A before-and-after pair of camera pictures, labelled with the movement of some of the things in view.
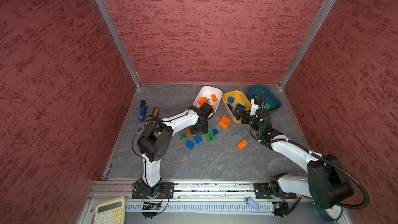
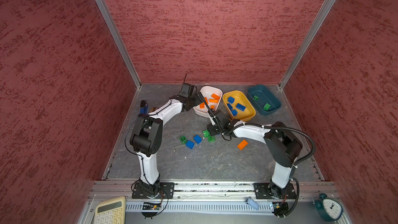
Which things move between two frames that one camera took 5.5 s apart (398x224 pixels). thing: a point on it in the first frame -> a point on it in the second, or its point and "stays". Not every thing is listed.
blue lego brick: (240, 106) stays
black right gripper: (245, 114) -> (211, 130)
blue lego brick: (198, 139) stays
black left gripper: (205, 129) -> (197, 101)
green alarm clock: (330, 214) stays
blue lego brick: (190, 144) stays
